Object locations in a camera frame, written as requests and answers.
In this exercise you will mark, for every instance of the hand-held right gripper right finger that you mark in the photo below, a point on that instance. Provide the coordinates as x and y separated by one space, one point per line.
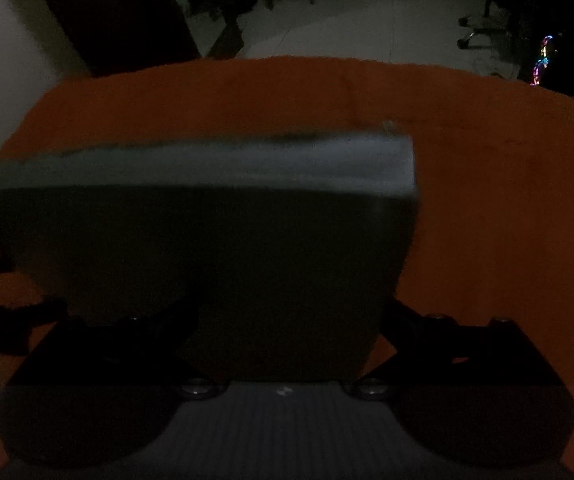
399 320

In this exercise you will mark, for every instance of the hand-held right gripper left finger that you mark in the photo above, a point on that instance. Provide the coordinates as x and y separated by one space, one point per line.
157 332

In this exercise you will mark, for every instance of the white cardboard box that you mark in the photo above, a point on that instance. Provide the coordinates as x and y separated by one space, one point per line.
217 285

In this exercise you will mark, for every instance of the orange cloth covered desktop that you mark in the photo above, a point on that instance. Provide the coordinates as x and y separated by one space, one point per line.
492 210

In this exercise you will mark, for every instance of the dark wardrobe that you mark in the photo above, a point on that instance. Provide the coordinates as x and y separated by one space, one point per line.
117 10

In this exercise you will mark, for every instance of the computer tower with coloured lights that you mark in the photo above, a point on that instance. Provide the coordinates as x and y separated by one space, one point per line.
567 65

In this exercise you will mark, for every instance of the office chair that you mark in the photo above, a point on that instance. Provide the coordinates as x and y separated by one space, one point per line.
487 22

